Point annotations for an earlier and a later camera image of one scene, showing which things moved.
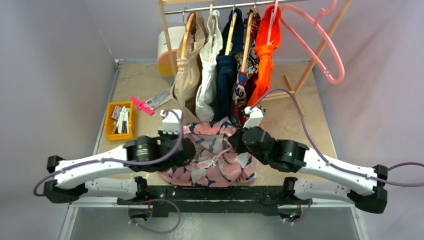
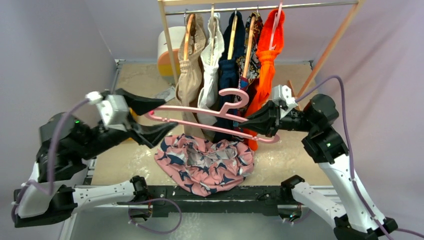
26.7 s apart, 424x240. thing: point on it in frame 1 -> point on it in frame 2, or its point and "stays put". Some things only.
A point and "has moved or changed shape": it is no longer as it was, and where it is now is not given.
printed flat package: (163, 97) stays put
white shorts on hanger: (209, 55) stays put
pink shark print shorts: (216, 163) has moved or changed shape
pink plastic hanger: (316, 25) -> (156, 115)
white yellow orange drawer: (176, 33) stays put
